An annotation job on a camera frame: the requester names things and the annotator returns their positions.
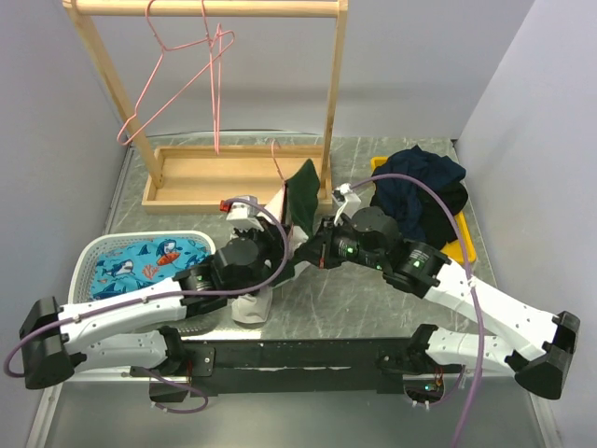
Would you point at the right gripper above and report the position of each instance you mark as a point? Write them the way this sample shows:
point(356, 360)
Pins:
point(319, 250)

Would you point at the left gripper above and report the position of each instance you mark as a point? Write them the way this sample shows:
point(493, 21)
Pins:
point(271, 236)

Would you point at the green and white t shirt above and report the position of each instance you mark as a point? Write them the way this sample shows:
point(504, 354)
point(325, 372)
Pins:
point(295, 204)

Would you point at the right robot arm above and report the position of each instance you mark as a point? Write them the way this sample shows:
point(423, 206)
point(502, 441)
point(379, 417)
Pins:
point(534, 347)

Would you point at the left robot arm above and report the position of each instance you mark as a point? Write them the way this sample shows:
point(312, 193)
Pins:
point(131, 328)

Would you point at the navy blue garment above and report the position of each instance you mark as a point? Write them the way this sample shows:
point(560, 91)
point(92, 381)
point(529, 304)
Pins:
point(419, 217)

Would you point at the yellow plastic tray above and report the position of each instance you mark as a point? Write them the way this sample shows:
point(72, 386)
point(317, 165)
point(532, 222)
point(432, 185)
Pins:
point(454, 250)

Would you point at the wooden clothes rack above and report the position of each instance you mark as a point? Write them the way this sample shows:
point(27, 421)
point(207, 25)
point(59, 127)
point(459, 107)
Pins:
point(191, 178)

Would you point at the blue shark print cloth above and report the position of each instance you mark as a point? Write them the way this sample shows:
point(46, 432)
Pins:
point(144, 263)

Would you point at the white plastic basket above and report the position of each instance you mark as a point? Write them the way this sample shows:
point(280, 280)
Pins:
point(79, 301)

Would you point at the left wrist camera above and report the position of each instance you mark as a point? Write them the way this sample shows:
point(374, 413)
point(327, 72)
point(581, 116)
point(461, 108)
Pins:
point(242, 216)

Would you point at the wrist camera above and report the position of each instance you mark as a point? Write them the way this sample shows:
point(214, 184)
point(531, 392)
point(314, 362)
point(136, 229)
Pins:
point(242, 216)
point(347, 202)

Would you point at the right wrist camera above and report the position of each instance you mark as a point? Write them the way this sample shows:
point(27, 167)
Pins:
point(347, 202)

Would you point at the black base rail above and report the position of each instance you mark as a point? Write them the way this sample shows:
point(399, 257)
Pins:
point(292, 366)

